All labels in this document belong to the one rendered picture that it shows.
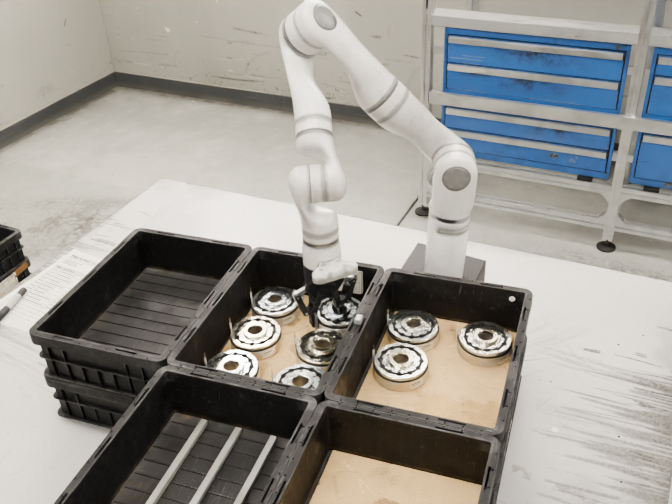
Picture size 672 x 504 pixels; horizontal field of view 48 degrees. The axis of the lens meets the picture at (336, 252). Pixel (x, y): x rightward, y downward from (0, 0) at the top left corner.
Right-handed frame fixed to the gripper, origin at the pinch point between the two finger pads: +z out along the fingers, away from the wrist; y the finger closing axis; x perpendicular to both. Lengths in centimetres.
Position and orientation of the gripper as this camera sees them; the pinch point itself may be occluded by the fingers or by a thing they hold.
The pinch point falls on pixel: (325, 317)
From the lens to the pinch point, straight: 155.5
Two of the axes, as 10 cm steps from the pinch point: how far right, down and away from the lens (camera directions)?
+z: 0.4, 8.3, 5.5
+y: -9.1, 2.6, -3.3
